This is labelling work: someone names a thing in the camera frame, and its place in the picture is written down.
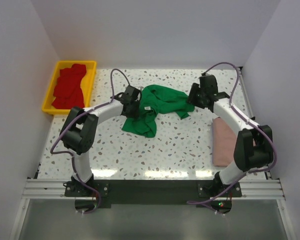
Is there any green t shirt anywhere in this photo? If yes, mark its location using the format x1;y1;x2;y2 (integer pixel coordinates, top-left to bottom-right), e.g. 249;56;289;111
122;84;195;138

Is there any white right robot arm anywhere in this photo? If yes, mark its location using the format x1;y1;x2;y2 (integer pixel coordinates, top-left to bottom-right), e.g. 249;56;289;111
187;73;274;197

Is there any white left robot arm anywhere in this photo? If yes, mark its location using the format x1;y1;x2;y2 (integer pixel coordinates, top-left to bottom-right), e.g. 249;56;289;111
59;85;142;196

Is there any pink folded t shirt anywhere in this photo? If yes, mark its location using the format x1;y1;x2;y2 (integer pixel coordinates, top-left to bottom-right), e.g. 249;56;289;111
212;117;237;167

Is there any yellow plastic bin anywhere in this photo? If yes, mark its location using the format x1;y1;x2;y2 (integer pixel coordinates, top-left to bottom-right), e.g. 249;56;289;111
42;60;97;115

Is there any red t shirt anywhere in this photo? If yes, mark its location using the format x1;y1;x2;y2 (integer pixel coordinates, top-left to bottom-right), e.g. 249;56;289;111
52;63;87;109

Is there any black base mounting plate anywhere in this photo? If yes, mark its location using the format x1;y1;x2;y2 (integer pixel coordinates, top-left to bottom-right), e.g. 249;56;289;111
64;178;241;214

